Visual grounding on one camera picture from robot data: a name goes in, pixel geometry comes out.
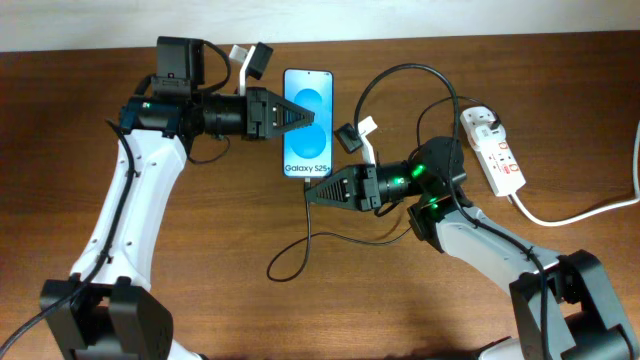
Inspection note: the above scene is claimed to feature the blue Samsung Galaxy smartphone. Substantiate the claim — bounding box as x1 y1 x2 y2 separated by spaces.
283 68 334 178

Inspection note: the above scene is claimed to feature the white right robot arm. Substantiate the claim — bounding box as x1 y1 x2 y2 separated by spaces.
305 137 639 359

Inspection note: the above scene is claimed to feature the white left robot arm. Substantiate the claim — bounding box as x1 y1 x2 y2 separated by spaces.
40 36 314 359

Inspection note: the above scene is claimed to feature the white charger plug adapter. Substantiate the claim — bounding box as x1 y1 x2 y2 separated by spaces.
469 125 506 151

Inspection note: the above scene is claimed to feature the white power strip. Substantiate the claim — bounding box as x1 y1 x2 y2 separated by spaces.
460 106 526 197

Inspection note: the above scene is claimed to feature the white power strip cord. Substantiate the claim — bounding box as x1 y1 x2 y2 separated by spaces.
508 119 640 228

